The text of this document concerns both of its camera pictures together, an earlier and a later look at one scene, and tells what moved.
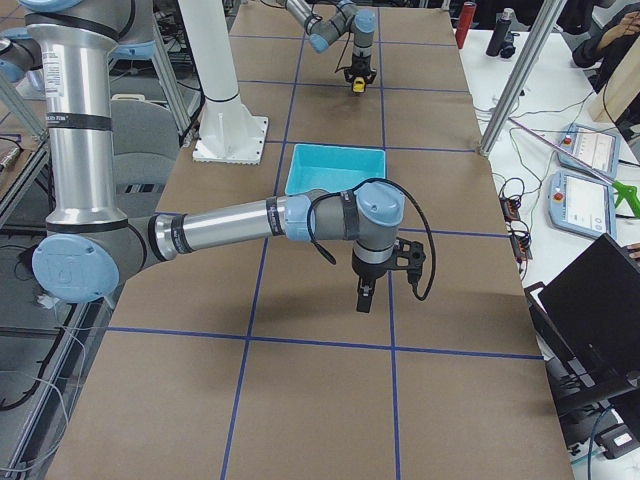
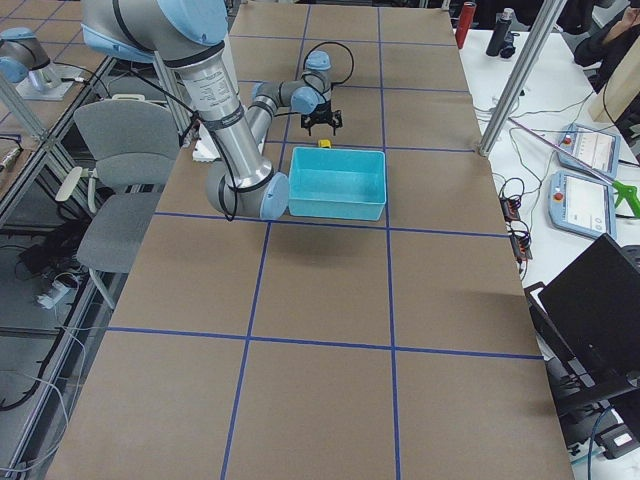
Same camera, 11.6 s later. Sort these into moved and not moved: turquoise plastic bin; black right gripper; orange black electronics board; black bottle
Moved: black right gripper
Not moved: black bottle; turquoise plastic bin; orange black electronics board
